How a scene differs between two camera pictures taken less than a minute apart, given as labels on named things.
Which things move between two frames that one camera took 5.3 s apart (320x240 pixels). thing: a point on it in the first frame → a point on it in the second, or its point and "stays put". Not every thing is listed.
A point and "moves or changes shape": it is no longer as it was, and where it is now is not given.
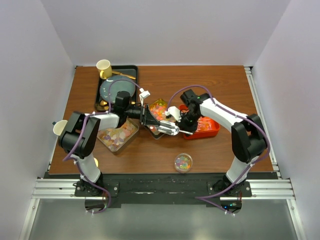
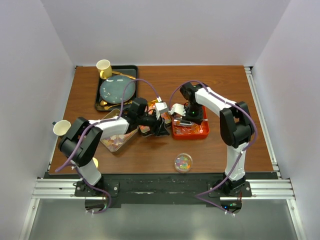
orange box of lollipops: x=207 y=127 moves or changes shape
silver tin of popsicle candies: x=117 y=139 stays put
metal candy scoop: x=168 y=127 moves or changes shape
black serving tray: x=124 y=78 stays put
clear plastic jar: x=183 y=162 stays put
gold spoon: x=103 y=103 stays put
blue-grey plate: x=111 y=86 stays put
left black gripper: x=149 y=119 → x=154 y=128
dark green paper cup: x=60 y=127 stays put
